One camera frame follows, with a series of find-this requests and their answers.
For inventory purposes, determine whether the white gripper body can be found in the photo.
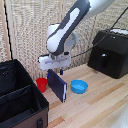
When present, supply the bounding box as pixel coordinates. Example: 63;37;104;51
38;52;72;71

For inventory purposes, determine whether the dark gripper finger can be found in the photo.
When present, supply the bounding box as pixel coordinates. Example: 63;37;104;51
59;68;65;75

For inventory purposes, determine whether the blue bowl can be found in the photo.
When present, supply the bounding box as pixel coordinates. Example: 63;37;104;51
70;79;89;95

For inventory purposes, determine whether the red cup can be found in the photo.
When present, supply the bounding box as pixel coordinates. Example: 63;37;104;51
35;77;49;94

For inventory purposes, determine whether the black fabric storage box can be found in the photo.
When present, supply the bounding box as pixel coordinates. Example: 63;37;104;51
0;59;50;128

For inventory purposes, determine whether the black box appliance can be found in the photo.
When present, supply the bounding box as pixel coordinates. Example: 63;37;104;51
87;28;128;80

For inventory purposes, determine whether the black cable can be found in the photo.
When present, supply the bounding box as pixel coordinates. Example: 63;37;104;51
70;6;128;59

